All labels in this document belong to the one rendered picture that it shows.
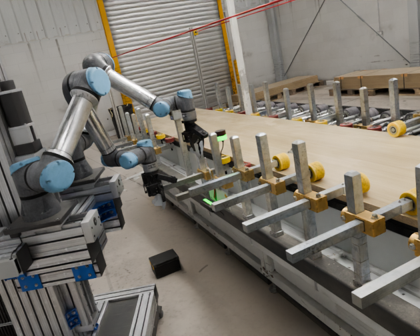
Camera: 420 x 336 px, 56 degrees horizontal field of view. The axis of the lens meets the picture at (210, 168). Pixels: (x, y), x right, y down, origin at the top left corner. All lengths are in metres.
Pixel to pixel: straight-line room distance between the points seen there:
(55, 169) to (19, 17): 8.33
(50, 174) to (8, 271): 0.40
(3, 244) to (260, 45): 10.95
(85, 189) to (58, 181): 0.61
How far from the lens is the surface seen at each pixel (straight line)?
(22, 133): 1.88
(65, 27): 9.87
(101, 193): 2.09
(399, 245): 1.55
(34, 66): 9.64
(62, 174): 1.52
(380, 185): 1.68
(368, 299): 0.97
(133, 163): 1.81
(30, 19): 9.75
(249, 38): 11.94
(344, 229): 1.22
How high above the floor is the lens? 1.53
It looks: 16 degrees down
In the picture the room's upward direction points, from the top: 12 degrees counter-clockwise
